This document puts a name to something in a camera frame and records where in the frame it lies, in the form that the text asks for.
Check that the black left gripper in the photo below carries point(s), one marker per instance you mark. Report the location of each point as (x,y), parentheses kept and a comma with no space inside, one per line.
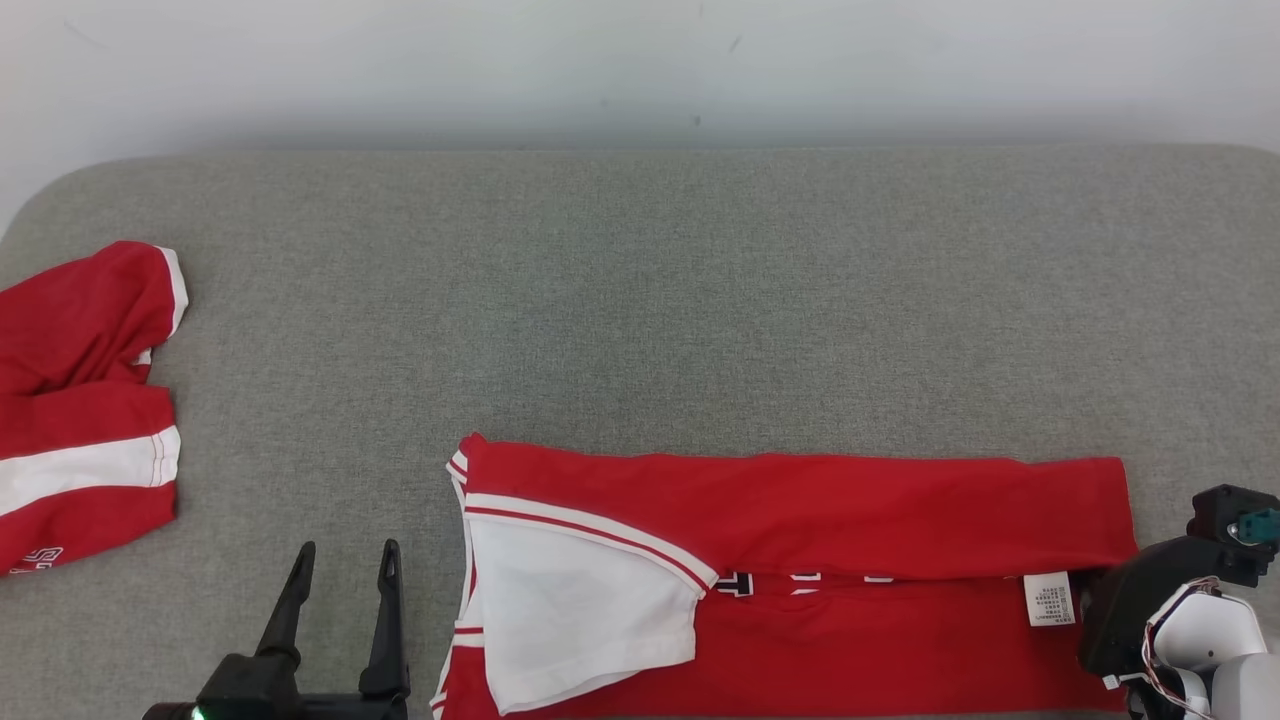
(250,695)

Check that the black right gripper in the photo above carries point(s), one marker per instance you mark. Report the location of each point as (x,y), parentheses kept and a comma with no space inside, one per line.
(1120,620)

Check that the red shirt with white sleeve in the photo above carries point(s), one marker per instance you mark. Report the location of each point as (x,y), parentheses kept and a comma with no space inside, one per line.
(850,520)

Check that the red shorts with white stripe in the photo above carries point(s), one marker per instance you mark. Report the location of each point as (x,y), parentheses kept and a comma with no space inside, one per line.
(80,400)

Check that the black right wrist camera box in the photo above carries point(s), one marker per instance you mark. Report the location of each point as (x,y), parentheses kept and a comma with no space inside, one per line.
(1215,510)

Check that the teal right camera connector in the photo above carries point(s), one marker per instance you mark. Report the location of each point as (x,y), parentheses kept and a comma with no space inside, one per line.
(1258,525)

